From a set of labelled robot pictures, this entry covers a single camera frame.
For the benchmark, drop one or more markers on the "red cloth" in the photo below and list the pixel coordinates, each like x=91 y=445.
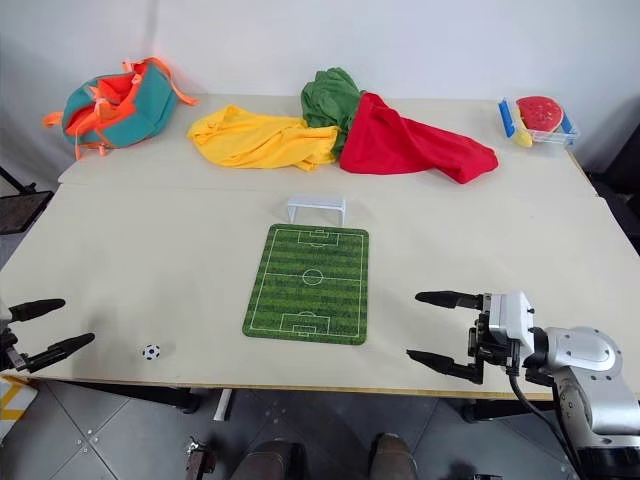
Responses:
x=405 y=142

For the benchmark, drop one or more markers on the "blue box clip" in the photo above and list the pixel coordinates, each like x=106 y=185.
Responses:
x=506 y=117
x=568 y=126

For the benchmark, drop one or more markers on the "white miniature goal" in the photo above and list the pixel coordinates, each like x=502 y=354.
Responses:
x=316 y=204

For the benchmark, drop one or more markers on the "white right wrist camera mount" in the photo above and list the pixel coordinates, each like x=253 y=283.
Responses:
x=510 y=317

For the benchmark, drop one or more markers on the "red watermelon slice toy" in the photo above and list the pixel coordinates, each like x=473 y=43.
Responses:
x=540 y=112

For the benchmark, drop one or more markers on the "black stand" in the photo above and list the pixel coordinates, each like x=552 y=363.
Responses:
x=20 y=205

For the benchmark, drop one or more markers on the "green soccer field mat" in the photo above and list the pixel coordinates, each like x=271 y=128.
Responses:
x=310 y=285

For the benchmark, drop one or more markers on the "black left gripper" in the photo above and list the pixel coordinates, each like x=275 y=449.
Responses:
x=11 y=352

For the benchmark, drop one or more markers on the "yellow striped floor marker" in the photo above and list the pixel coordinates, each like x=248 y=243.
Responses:
x=12 y=400

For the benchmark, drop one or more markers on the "brown metal fixture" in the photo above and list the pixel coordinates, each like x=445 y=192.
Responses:
x=200 y=460

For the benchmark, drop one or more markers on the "yellow banana toy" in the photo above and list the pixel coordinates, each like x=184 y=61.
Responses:
x=524 y=137

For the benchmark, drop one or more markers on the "white bracket under table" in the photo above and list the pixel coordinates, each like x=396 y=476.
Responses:
x=223 y=405

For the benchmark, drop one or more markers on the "yellow cloth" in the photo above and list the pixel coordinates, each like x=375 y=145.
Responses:
x=260 y=140

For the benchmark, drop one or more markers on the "dark rounded shape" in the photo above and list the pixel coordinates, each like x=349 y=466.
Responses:
x=270 y=460
x=392 y=457

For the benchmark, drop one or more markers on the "dark equipment beside table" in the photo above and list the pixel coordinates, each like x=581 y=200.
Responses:
x=617 y=165

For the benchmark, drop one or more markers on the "teal and orange backpack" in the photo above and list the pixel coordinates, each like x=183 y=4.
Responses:
x=120 y=107

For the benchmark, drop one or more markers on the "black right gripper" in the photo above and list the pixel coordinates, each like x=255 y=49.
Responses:
x=492 y=347

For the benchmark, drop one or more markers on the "clear plastic box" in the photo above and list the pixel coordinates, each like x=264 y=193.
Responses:
x=555 y=135

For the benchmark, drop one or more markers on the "green cloth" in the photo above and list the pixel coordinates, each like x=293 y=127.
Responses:
x=330 y=100

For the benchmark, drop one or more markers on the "black table frame bar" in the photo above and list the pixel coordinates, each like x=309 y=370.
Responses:
x=505 y=410

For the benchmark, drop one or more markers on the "tiny soccer ball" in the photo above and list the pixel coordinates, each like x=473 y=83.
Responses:
x=151 y=352

